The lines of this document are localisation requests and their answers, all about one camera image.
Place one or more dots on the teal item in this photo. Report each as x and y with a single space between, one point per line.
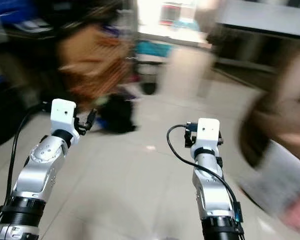
152 49

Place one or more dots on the large black object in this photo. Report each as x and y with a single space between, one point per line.
2 120

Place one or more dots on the brown round plush sofa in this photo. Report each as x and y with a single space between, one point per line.
275 115

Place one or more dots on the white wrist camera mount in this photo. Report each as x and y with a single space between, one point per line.
208 131
62 114

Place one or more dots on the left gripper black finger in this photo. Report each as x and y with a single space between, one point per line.
92 117

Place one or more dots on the black bag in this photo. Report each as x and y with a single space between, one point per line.
120 116

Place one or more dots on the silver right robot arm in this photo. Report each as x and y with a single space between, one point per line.
212 190

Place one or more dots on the blue box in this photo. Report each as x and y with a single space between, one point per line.
10 7

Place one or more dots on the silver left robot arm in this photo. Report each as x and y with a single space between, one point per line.
37 165

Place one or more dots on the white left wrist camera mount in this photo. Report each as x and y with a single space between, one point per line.
62 114

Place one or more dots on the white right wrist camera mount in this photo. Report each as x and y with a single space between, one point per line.
208 131

